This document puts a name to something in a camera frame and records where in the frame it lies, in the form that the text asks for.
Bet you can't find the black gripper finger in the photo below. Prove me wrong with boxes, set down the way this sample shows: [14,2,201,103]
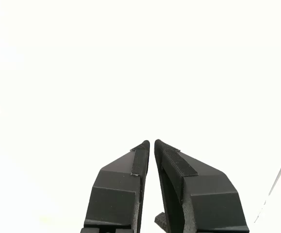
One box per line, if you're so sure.
[154,139,250,233]
[80,140,151,233]

